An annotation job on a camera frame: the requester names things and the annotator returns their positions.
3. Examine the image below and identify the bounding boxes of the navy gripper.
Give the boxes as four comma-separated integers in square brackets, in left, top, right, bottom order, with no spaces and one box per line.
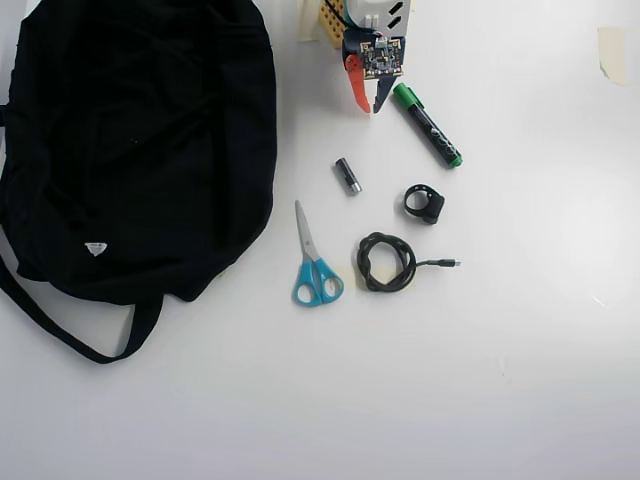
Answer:
[341,27,408,115]

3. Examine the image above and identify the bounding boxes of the green black marker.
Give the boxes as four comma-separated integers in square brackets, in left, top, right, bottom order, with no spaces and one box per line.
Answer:
[391,82,464,170]

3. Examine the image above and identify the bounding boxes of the black fabric bag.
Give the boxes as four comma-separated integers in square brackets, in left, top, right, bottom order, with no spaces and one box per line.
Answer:
[0,0,279,365]

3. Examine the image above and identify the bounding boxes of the black silver battery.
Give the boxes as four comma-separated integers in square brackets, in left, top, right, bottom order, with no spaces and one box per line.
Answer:
[333,157,362,196]

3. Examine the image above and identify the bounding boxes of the long beige tape strip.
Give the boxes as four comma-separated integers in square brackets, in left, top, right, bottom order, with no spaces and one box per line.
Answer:
[296,0,322,43]

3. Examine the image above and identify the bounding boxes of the torn beige tape strip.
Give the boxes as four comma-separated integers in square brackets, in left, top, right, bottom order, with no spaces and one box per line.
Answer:
[597,27,628,88]

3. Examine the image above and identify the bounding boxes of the bare camera circuit board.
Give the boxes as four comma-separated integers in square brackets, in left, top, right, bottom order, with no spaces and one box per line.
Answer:
[358,36,407,81]

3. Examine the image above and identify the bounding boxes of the black ring strap clip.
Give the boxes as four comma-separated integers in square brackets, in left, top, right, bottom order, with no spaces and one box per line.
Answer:
[402,182,446,225]

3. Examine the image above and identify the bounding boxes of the blue handled scissors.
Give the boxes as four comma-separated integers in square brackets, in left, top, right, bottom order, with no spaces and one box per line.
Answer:
[291,199,345,307]

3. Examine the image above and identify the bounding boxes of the black coiled USB cable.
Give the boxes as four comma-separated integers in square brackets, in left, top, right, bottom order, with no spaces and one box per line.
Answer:
[356,230,462,294]

